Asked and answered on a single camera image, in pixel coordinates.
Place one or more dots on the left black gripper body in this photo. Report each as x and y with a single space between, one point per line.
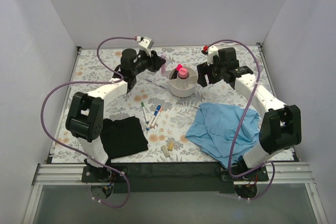
153 62

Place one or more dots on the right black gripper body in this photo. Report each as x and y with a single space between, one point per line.
208 70

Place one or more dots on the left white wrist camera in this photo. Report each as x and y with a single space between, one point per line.
145 44

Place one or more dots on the white round divided organizer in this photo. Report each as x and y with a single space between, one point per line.
183 88

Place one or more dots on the yellow small clip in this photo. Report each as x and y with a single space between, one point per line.
170 146

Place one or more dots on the pink black highlighter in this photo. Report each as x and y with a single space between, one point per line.
175 71

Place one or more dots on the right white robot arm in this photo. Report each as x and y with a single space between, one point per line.
281 123

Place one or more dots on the floral table mat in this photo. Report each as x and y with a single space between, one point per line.
173 122

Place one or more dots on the aluminium front rail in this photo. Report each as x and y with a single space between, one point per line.
71 174

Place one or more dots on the beige eraser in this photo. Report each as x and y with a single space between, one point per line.
165 151

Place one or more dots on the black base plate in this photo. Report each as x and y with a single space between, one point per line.
182 176

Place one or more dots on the orange capped marker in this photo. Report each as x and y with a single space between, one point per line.
156 118

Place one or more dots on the light pink highlighter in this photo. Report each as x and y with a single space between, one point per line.
163 67

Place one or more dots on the green capped marker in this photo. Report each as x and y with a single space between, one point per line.
144 112

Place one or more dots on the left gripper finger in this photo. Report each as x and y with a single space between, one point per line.
152 68
157 60

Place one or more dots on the black folded cloth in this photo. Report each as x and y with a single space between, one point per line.
121 138

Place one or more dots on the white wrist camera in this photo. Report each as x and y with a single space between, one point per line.
145 44
210 52

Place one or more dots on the light blue cloth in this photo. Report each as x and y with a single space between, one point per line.
214 128

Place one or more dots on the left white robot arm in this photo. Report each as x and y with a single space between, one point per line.
85 119

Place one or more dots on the blue capped marker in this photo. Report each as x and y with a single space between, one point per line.
153 117

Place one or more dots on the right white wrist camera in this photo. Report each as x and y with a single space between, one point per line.
210 52

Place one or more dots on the purple thin pen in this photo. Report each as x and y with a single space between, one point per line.
157 85

